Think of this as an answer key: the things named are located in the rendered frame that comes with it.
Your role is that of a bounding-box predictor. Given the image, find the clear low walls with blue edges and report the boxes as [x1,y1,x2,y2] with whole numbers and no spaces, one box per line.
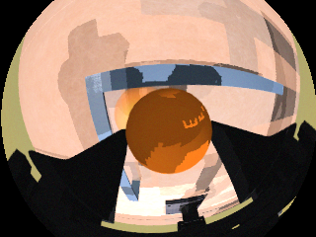
[104,90,139,197]

